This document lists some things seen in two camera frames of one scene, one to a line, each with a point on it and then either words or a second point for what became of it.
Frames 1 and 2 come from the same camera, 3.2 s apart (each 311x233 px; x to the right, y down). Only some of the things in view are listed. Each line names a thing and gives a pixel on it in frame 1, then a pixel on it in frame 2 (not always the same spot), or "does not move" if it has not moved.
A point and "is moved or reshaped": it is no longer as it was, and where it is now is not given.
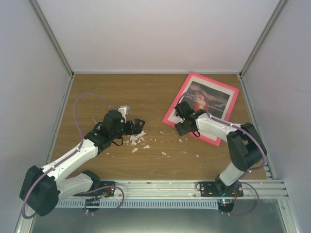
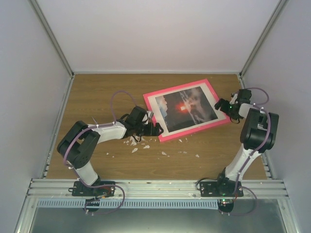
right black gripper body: [183, 130] -> [228, 111]
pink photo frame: [205, 94] is moved or reshaped
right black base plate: [219, 189] does not move
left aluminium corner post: [56, 46] does not move
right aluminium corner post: [280, 6] does not move
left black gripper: [138, 129] -> [156, 129]
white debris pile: [133, 138] does not move
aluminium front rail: [185, 190] does not move
